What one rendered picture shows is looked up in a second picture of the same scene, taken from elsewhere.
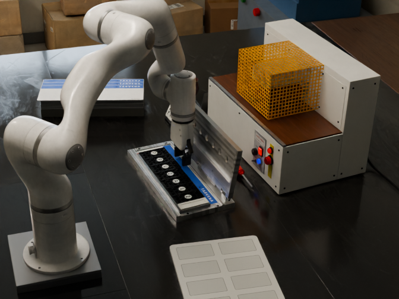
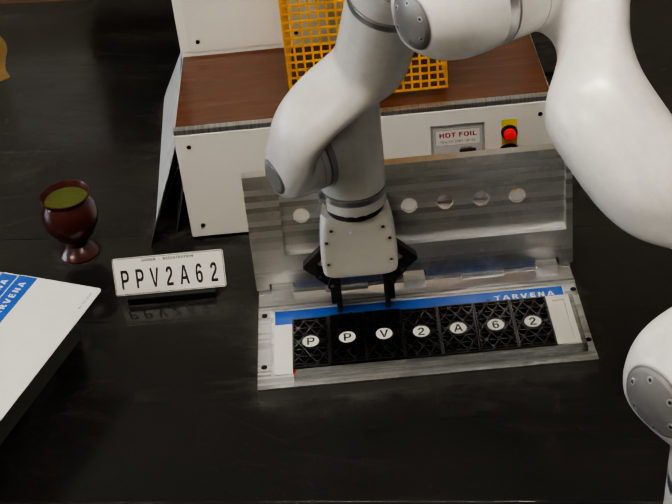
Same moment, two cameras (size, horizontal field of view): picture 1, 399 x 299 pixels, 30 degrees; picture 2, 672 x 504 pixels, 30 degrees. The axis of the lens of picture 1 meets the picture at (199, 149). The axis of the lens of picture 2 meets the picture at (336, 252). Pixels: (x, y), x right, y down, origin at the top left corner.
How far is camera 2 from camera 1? 208 cm
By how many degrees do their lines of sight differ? 52
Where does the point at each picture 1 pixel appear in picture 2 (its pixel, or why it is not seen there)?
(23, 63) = not seen: outside the picture
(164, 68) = (395, 82)
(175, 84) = (364, 122)
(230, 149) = (523, 167)
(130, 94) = (52, 305)
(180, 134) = (389, 234)
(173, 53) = not seen: hidden behind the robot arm
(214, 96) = (216, 160)
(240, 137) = not seen: hidden behind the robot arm
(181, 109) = (381, 173)
